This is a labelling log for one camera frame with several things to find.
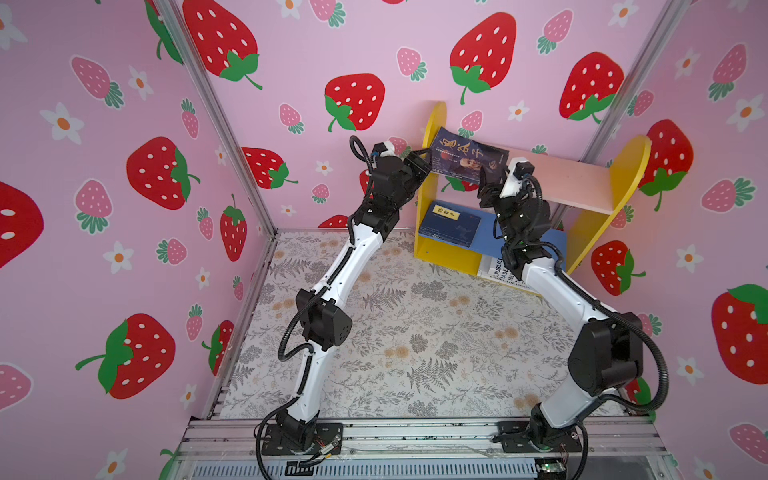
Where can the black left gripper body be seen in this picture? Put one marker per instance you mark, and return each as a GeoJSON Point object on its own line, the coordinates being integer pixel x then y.
{"type": "Point", "coordinates": [405, 187]}

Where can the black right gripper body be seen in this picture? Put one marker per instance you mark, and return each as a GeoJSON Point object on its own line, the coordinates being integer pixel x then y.
{"type": "Point", "coordinates": [508, 214]}

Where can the dark book orange calligraphy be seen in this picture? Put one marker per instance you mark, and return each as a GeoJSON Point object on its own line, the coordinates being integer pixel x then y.
{"type": "Point", "coordinates": [462, 158]}

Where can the navy book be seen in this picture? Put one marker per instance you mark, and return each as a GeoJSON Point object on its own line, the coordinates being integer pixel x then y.
{"type": "Point", "coordinates": [450, 224]}

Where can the white book black spanish text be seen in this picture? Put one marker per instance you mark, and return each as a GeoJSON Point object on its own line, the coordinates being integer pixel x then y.
{"type": "Point", "coordinates": [493, 269]}

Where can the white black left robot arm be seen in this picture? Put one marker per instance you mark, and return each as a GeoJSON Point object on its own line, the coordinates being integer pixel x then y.
{"type": "Point", "coordinates": [321, 324]}

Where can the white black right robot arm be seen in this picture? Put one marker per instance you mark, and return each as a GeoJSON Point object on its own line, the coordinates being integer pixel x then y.
{"type": "Point", "coordinates": [609, 349]}

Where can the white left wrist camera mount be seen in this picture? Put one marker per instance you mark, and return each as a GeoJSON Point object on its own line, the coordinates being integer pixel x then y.
{"type": "Point", "coordinates": [384, 149]}

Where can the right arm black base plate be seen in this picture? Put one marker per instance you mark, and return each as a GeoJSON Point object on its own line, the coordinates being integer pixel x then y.
{"type": "Point", "coordinates": [534, 437]}

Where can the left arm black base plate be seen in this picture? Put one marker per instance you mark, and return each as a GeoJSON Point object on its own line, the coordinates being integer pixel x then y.
{"type": "Point", "coordinates": [303, 440]}

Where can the aluminium front rail frame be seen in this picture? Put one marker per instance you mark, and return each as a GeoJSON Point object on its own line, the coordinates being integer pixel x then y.
{"type": "Point", "coordinates": [437, 448]}

